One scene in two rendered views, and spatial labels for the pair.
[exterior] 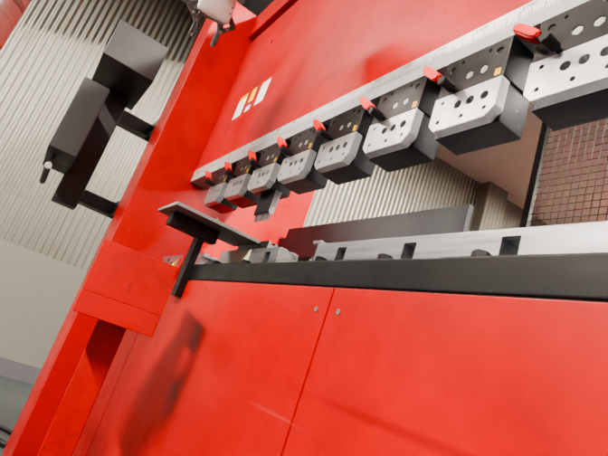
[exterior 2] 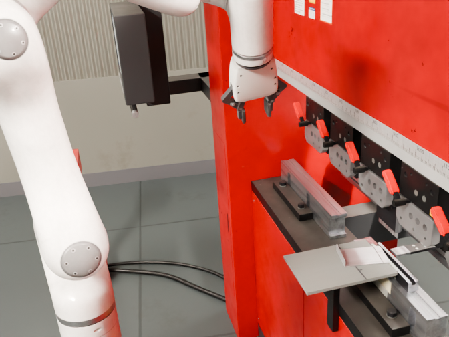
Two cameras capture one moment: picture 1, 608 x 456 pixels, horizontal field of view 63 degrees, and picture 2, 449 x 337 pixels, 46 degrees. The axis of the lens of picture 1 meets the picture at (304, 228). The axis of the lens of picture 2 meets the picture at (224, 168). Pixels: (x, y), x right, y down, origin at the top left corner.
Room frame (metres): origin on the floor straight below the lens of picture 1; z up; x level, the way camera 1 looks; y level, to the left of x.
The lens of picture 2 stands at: (0.14, 0.23, 1.88)
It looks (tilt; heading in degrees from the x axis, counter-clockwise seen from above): 24 degrees down; 15
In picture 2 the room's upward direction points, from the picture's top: 4 degrees counter-clockwise
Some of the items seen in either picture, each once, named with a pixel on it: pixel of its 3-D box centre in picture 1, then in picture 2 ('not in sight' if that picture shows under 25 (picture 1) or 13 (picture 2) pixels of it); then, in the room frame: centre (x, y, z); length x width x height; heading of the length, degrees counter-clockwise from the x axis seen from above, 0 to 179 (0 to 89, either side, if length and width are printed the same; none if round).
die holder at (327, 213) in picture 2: (184, 268); (310, 194); (1.96, 0.39, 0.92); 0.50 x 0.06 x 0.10; 28
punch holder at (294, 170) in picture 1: (308, 159); (430, 202); (1.32, 0.05, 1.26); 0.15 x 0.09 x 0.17; 28
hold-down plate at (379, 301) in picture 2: not in sight; (372, 297); (1.41, 0.16, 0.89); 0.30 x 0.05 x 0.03; 28
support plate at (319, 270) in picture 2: (208, 225); (338, 265); (1.40, 0.26, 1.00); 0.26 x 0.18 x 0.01; 118
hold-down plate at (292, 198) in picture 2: not in sight; (291, 198); (1.97, 0.47, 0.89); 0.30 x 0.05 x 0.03; 28
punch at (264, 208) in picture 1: (266, 206); (389, 214); (1.47, 0.13, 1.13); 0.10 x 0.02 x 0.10; 28
